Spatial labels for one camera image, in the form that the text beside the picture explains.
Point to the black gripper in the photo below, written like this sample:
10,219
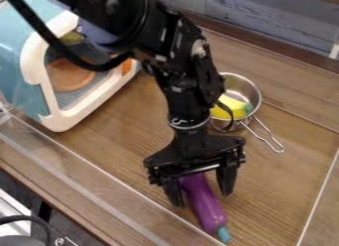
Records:
196,151

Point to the purple toy eggplant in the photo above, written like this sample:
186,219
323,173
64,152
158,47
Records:
206,205

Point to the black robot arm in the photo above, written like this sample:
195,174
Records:
142,29

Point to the yellow toy banana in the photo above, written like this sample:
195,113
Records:
240,108

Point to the clear acrylic barrier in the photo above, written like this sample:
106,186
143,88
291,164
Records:
111,210

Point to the orange microwave turntable plate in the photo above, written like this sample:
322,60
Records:
67,76

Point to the blue toy microwave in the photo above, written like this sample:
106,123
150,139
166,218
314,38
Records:
24,82

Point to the silver pot with handle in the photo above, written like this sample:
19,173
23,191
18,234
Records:
242,89

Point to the black device with cable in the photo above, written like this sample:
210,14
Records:
26,239

